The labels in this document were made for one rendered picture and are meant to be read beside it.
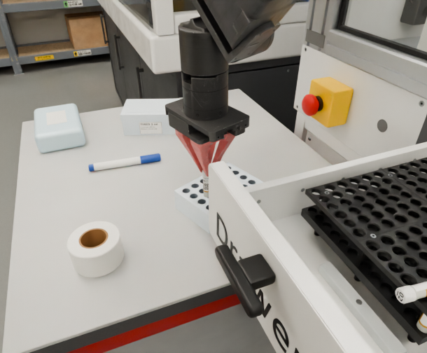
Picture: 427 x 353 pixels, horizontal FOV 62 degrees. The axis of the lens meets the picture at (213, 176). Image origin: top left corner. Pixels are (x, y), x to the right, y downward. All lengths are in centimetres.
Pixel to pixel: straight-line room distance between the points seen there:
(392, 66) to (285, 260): 42
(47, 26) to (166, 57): 336
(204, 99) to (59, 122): 46
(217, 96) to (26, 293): 35
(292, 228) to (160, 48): 71
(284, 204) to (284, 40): 80
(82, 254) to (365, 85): 52
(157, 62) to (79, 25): 292
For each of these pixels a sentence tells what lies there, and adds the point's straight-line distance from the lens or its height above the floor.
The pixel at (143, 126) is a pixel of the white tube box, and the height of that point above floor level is 78.
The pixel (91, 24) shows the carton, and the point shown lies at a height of 36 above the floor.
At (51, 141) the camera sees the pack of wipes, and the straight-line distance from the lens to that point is 80.
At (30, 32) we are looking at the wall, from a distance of 436.
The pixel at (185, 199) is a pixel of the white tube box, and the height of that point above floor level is 80.
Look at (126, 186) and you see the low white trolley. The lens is 66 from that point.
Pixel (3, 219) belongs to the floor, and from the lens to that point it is 198.
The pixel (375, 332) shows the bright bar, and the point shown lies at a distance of 38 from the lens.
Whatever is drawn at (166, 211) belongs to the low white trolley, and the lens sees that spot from 59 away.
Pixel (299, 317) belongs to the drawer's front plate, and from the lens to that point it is 30.
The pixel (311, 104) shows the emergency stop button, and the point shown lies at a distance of 68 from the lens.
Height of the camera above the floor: 115
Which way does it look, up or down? 35 degrees down
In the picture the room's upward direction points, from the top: straight up
